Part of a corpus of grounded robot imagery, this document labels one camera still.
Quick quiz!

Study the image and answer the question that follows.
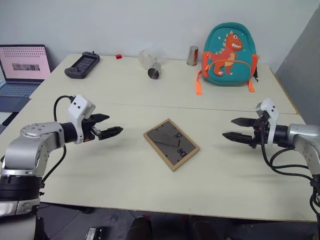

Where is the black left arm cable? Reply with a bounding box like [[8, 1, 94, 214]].
[[39, 95, 77, 185]]

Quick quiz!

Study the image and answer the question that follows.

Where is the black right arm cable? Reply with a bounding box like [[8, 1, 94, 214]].
[[260, 139, 320, 223]]

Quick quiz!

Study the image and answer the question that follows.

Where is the teal dinosaur backpack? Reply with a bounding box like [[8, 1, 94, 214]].
[[195, 22, 259, 96]]

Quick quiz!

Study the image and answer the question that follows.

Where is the upright steel cup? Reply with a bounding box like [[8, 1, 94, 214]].
[[186, 45, 200, 67]]

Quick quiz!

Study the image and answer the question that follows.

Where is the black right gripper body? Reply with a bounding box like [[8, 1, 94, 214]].
[[251, 109, 272, 150]]

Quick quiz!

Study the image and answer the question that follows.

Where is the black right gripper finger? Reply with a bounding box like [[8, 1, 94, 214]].
[[230, 117, 257, 128], [222, 131, 255, 146]]

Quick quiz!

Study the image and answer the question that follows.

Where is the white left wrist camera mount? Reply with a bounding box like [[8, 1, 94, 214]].
[[67, 94, 97, 145]]

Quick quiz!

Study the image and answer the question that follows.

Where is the tipped steel cup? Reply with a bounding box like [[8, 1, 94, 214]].
[[147, 62, 162, 80]]

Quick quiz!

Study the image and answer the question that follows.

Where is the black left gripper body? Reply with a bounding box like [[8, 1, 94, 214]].
[[82, 114, 100, 143]]

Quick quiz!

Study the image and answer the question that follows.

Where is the dark rounded shape under table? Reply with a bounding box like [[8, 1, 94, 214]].
[[126, 215, 153, 240]]

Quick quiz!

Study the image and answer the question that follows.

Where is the clear plastic cup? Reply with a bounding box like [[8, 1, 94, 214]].
[[138, 47, 168, 70]]

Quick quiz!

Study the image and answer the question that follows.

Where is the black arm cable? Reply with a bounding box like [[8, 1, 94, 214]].
[[260, 139, 320, 223], [39, 95, 77, 185]]

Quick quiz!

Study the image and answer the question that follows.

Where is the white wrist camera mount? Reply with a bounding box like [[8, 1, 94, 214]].
[[67, 94, 97, 145], [254, 98, 280, 146]]

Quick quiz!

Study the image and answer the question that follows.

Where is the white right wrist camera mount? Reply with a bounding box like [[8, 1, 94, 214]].
[[254, 98, 280, 146]]

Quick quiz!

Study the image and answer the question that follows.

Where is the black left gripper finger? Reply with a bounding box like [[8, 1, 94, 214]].
[[91, 126, 124, 141], [92, 113, 111, 124]]

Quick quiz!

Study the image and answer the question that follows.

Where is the open laptop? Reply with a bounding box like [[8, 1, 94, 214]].
[[0, 44, 52, 113]]

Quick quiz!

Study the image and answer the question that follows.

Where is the wooden picture frame face-down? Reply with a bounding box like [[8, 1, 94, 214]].
[[143, 118, 201, 173]]

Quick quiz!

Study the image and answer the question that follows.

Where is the black device on floor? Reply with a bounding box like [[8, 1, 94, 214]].
[[85, 226, 107, 240]]

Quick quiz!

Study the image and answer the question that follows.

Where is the black handheld game controller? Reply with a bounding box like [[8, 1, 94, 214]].
[[64, 51, 101, 80]]

